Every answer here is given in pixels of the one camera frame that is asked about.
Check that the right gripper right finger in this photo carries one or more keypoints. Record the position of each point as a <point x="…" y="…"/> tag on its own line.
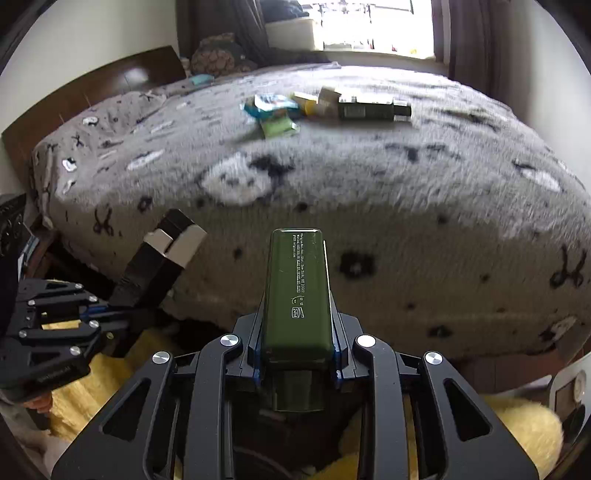
<point x="419" y="416"/>

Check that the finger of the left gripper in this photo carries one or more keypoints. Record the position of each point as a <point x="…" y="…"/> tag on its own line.
<point x="52" y="296"/>
<point x="68" y="332"/>

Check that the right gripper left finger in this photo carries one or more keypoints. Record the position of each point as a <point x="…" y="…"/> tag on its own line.
<point x="171" y="410"/>

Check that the black cardboard box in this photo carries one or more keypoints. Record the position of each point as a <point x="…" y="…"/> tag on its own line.
<point x="162" y="256"/>

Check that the green bottle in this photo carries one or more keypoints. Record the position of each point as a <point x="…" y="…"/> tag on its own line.
<point x="373" y="108"/>
<point x="298" y="353"/>

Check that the person's left hand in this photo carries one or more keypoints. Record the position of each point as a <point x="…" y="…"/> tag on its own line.
<point x="41" y="404"/>

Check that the yellow fluffy blanket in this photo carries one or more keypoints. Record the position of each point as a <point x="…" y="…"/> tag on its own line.
<point x="269" y="444"/>

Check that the grey pillow with bows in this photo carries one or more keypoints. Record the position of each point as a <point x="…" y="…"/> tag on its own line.
<point x="92" y="135"/>

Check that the white device on floor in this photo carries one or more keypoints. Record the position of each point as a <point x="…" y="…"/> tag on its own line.
<point x="569" y="398"/>

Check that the grey patterned fleece bedspread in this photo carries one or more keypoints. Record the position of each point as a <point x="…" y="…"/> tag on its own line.
<point x="458" y="229"/>

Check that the brown wooden headboard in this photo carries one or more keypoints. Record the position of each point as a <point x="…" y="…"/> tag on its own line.
<point x="139" y="72"/>

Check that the teal item near pillow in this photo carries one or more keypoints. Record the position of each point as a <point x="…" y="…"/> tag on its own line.
<point x="201" y="79"/>

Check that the blue snack wrapper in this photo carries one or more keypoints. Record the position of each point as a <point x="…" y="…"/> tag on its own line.
<point x="266" y="107"/>

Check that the dark patterned pillow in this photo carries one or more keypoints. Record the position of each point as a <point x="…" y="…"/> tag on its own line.
<point x="220" y="55"/>

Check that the white yellow-capped bottle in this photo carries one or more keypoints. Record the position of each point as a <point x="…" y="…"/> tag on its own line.
<point x="308" y="104"/>

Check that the green bottle on bed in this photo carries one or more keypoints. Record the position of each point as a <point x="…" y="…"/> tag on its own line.
<point x="373" y="108"/>

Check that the white storage box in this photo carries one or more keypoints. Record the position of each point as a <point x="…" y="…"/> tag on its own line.
<point x="292" y="35"/>

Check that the dark brown curtain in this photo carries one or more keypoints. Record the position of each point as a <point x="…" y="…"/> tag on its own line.
<point x="471" y="40"/>

